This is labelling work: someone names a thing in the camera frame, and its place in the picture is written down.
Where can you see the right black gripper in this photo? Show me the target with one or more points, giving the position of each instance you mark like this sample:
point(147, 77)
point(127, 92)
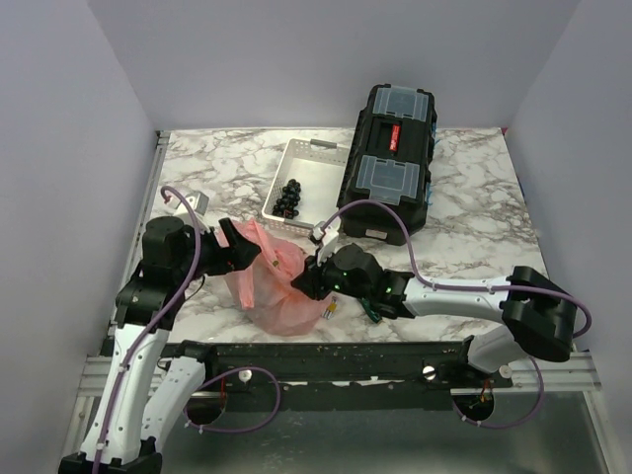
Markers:
point(310, 280)

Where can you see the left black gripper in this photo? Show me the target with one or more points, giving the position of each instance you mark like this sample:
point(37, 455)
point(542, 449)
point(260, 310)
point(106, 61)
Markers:
point(238, 256)

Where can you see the pink plastic bag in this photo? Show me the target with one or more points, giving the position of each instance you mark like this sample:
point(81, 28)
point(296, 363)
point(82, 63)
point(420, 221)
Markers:
point(264, 290)

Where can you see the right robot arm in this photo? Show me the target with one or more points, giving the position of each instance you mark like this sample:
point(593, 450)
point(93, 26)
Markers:
point(534, 316)

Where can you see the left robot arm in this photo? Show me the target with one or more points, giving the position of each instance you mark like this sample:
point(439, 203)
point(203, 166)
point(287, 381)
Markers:
point(134, 420)

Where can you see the black fake grape bunch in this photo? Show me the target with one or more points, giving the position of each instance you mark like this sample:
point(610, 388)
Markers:
point(286, 206)

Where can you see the yellow hex key set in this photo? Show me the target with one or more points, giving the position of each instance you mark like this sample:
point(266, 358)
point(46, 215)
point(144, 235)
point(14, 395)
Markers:
point(331, 308)

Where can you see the white plastic basket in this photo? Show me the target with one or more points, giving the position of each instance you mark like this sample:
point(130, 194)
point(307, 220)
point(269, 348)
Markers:
point(319, 167)

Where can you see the black plastic toolbox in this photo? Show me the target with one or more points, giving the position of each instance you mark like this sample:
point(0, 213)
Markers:
point(391, 153)

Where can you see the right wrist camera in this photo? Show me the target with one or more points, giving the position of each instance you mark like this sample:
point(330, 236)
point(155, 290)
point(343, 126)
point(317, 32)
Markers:
point(325, 236)

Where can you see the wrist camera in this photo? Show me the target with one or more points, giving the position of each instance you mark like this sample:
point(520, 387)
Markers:
point(325, 236)
point(197, 201)

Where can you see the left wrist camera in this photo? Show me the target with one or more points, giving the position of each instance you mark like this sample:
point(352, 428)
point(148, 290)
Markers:
point(197, 201)

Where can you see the green handled screwdriver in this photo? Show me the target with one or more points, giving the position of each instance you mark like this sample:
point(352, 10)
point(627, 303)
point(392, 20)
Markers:
point(370, 311)

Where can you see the black front rail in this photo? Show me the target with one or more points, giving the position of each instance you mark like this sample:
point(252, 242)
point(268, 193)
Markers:
point(337, 377)

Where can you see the aluminium frame rail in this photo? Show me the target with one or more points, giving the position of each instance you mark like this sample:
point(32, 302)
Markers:
point(477, 228)

